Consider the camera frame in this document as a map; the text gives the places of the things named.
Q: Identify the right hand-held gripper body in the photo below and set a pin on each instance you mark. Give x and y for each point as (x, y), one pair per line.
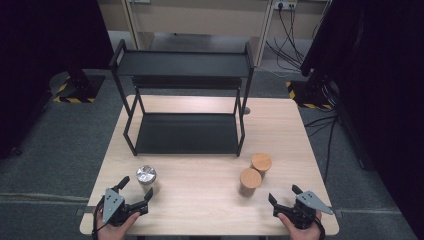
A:
(305, 213)

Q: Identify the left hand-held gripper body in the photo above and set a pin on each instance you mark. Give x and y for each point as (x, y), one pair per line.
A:
(113, 206)

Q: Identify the glass jar with silver lid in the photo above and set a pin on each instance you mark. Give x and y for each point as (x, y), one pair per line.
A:
(146, 176)

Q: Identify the glass jar with wooden lid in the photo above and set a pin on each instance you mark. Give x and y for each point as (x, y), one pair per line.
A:
(262, 162)
(250, 181)

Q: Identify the black metal shelf rack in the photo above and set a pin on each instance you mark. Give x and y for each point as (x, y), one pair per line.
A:
(186, 133)

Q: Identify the person's right hand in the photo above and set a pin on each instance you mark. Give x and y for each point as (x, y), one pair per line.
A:
(305, 234)

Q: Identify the person's left hand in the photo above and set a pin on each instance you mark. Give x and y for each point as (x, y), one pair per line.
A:
(111, 232)

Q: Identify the grey table grommet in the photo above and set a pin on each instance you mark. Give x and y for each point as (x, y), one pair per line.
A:
(246, 110)

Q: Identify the striped black stand base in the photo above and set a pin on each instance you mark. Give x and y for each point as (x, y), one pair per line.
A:
(80, 86)
(311, 95)

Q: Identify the black curtain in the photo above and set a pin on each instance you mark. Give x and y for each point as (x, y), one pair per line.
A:
(383, 100)
(40, 60)

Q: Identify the white power strip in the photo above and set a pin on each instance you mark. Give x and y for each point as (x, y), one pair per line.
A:
(285, 4)

